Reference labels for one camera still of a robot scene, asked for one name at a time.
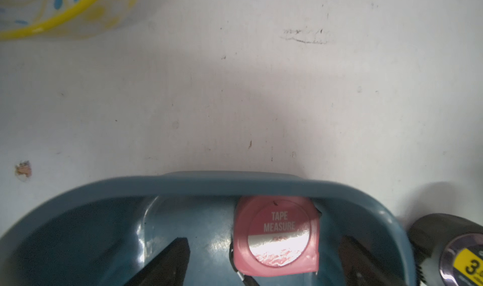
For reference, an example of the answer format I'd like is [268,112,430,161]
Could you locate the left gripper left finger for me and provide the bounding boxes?
[124,238,191,286]

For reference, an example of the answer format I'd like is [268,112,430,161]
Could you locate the teal plastic storage box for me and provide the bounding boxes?
[1,172,416,285]

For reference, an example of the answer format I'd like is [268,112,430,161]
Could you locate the pink tape measure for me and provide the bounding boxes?
[229,196,321,285]

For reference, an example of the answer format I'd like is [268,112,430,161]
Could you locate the yellow patterned small bowl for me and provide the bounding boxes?
[1,0,138,41]

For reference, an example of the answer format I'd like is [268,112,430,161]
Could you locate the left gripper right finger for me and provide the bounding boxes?
[338,236,406,286]

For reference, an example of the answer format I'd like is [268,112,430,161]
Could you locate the small black tape measure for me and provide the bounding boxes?
[408,213,482,286]

